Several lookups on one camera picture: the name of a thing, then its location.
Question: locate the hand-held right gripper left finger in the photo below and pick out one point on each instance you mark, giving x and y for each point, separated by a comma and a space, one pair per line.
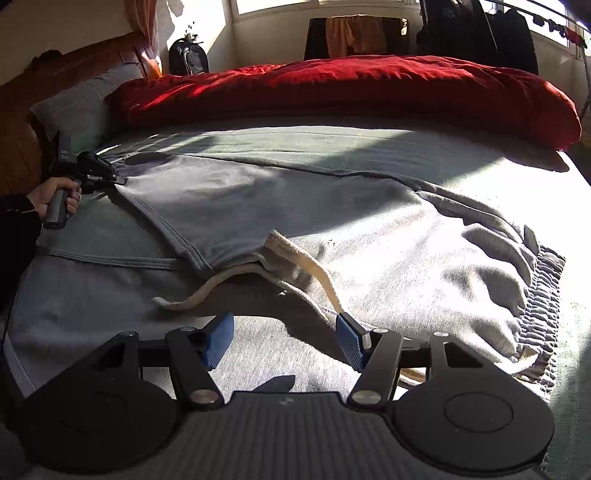
219, 339

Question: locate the black backpack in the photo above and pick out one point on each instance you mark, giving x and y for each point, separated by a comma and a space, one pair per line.
187, 55

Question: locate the orange curtain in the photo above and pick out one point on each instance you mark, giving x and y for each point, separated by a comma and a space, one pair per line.
143, 27

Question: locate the metal clothes rack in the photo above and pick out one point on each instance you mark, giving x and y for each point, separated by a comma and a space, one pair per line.
586, 87

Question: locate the window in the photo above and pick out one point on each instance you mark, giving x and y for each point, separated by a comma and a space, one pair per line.
277, 5

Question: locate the person's left hand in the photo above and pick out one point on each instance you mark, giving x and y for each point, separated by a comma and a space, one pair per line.
41, 196

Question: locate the grey plaid pillow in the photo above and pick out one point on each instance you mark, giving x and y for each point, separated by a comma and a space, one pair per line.
78, 110

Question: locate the blue-grey garment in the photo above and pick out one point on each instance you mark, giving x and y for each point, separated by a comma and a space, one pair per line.
92, 295

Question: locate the orange garment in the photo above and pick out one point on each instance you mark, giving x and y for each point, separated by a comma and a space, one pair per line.
369, 34
339, 37

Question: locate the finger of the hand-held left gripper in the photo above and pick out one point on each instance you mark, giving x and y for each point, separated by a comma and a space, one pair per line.
115, 180

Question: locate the row of hanging socks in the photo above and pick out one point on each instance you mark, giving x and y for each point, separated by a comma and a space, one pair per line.
572, 36

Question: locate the dark object on headboard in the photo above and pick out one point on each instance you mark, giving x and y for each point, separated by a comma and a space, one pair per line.
46, 57

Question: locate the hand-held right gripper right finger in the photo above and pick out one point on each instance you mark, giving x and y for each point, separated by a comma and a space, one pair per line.
351, 341

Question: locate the black hanging garment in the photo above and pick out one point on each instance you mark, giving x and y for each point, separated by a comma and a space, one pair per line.
316, 39

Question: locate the red duvet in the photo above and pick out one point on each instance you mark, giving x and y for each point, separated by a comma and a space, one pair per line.
346, 87

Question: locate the black jacket with round patch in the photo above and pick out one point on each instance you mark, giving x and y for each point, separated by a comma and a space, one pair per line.
443, 27

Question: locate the wooden headboard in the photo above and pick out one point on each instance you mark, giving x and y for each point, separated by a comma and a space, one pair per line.
27, 152

